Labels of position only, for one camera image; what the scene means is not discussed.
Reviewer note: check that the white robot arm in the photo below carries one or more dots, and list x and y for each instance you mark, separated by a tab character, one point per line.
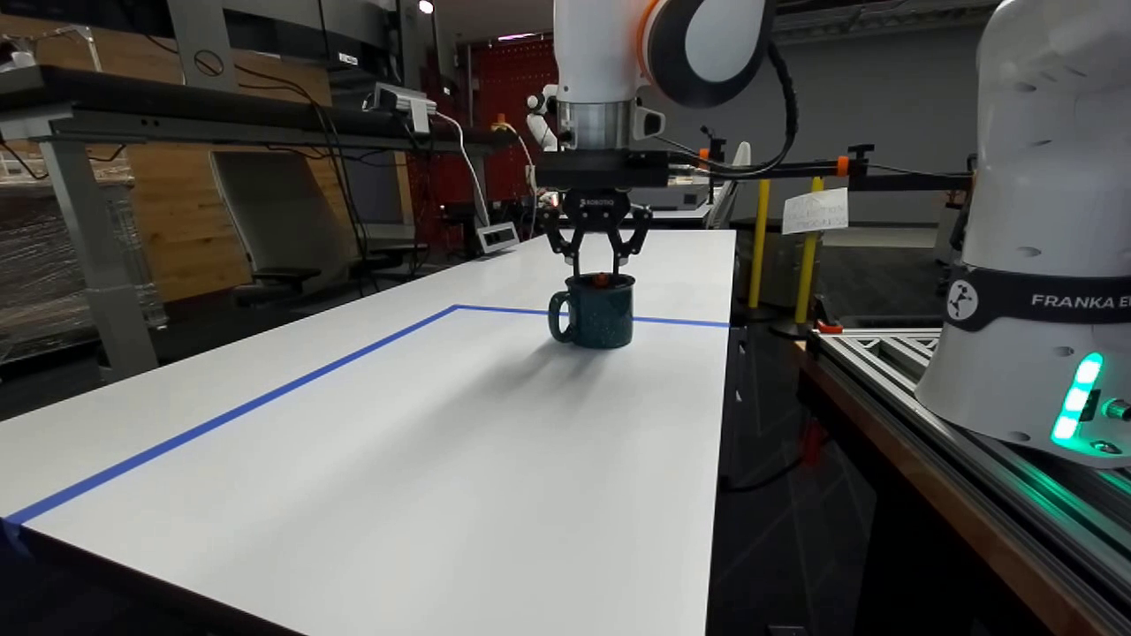
1037	312

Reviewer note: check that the dark blue speckled mug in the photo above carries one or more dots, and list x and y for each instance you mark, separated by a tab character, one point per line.
593	312

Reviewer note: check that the yellow post pair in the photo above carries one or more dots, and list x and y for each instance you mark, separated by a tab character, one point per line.
783	269

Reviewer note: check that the aluminium robot mounting cart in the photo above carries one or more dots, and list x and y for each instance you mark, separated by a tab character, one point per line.
969	535

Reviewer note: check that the blue tape border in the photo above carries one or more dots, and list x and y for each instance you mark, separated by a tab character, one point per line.
454	414

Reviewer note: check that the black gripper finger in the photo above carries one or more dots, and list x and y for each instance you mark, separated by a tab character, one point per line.
567	230
627	230

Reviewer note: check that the white paper sign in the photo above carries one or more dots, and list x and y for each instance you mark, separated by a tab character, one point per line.
816	212

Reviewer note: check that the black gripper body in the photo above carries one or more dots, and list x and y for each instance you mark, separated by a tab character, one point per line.
596	180

